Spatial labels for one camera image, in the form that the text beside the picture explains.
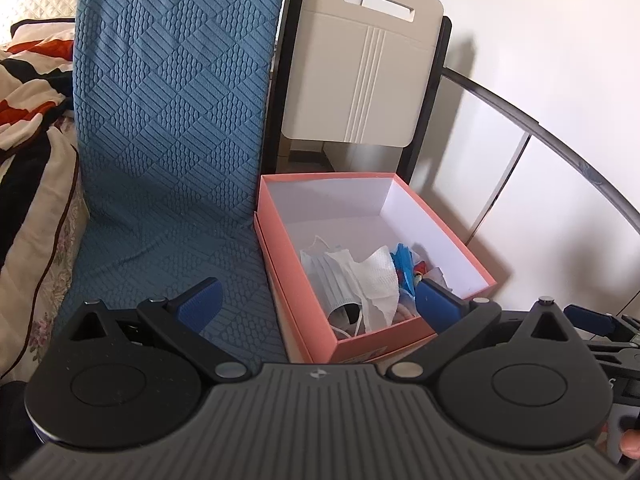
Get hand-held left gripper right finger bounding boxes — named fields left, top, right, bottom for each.
left=385, top=276, right=584, bottom=377

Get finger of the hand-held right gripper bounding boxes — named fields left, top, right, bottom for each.
left=563, top=303, right=640, bottom=362

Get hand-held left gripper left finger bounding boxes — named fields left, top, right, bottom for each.
left=55, top=277, right=253, bottom=381

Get blue snack packet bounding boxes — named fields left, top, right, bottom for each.
left=388, top=242, right=426, bottom=294

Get white paper towel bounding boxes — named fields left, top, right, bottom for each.
left=324, top=245, right=401, bottom=334

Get blue face mask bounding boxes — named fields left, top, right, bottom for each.
left=298, top=234, right=366, bottom=336

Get pink cardboard box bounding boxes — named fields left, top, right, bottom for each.
left=253, top=171, right=499, bottom=365

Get person's right hand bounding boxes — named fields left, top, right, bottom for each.
left=619, top=429, right=640, bottom=475

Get floral bedsheet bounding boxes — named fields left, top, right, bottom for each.
left=0, top=194, right=92, bottom=382

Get black round hoop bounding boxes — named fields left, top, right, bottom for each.
left=442, top=65, right=640, bottom=234

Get blue textured chair cushion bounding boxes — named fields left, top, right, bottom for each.
left=55, top=0, right=289, bottom=367

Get white folding chair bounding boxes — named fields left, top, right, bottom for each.
left=262, top=0, right=454, bottom=187

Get white pillow dark trim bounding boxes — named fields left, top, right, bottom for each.
left=9, top=18, right=76, bottom=44

